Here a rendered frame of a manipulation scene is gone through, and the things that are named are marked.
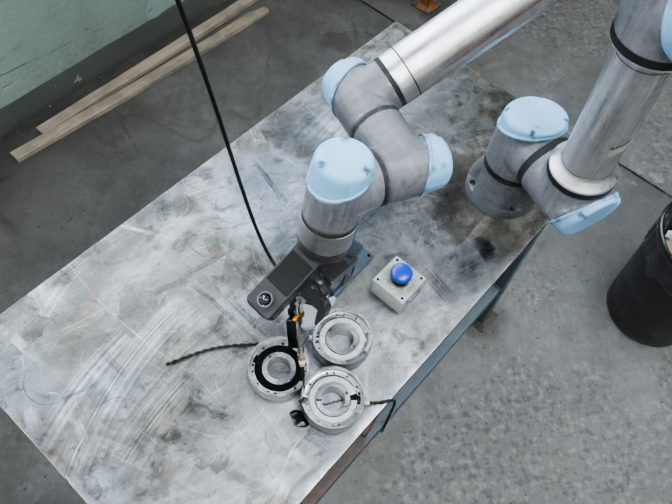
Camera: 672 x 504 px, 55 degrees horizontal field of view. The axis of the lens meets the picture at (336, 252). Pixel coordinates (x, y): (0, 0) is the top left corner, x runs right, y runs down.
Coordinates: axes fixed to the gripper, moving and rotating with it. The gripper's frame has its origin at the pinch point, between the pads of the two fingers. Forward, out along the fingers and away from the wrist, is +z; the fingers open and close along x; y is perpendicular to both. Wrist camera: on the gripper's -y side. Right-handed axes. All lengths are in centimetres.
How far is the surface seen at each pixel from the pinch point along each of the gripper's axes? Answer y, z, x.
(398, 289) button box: 21.0, 5.7, -6.3
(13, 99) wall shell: 30, 80, 155
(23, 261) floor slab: -2, 95, 105
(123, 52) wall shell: 77, 81, 156
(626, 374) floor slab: 103, 79, -58
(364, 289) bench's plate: 19.5, 10.5, -0.7
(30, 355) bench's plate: -29.5, 17.5, 31.2
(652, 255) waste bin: 111, 42, -40
